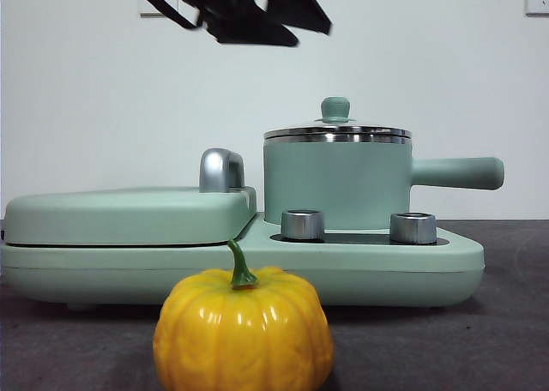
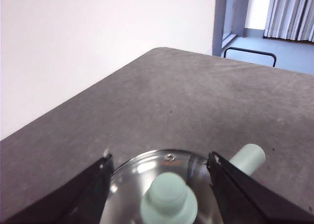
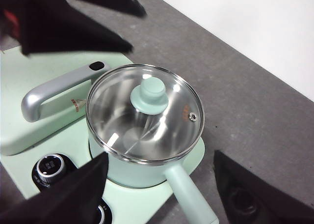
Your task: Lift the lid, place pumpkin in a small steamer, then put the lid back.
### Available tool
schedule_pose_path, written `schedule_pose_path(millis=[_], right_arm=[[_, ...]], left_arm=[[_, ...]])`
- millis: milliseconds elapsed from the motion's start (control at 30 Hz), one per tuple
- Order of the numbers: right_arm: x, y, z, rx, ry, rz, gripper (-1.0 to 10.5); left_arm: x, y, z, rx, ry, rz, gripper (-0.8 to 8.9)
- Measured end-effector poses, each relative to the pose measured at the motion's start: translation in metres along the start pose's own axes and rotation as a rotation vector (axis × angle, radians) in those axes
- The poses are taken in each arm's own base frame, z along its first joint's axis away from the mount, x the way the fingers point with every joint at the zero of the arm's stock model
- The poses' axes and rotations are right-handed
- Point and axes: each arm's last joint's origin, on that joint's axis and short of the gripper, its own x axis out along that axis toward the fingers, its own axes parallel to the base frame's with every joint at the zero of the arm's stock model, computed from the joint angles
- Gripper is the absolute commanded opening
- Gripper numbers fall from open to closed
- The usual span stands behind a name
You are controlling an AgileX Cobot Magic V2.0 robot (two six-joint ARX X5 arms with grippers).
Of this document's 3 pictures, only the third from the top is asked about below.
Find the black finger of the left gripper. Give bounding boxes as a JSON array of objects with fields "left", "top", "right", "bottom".
[
  {"left": 19, "top": 0, "right": 134, "bottom": 57},
  {"left": 64, "top": 0, "right": 148, "bottom": 19}
]

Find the silver control knob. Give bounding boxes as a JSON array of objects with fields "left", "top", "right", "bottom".
[
  {"left": 31, "top": 153, "right": 68, "bottom": 185},
  {"left": 94, "top": 204, "right": 113, "bottom": 224}
]

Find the glass lid with green knob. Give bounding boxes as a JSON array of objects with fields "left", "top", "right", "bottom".
[{"left": 85, "top": 63, "right": 206, "bottom": 166}]

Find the silver grill cover handle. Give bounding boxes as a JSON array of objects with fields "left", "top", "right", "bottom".
[{"left": 21, "top": 61, "right": 112, "bottom": 123}]

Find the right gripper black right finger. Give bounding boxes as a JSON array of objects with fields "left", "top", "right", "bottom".
[{"left": 213, "top": 149, "right": 314, "bottom": 224}]

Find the mint green grill cover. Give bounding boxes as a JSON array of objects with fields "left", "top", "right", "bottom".
[{"left": 0, "top": 46, "right": 134, "bottom": 157}]

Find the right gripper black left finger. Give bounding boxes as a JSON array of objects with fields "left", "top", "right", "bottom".
[{"left": 0, "top": 151, "right": 110, "bottom": 224}]

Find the mint green pot with handle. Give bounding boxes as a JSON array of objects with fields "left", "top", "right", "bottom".
[{"left": 87, "top": 125, "right": 220, "bottom": 224}]

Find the mint green appliance base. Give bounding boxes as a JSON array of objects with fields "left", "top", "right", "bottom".
[{"left": 0, "top": 135, "right": 220, "bottom": 224}]

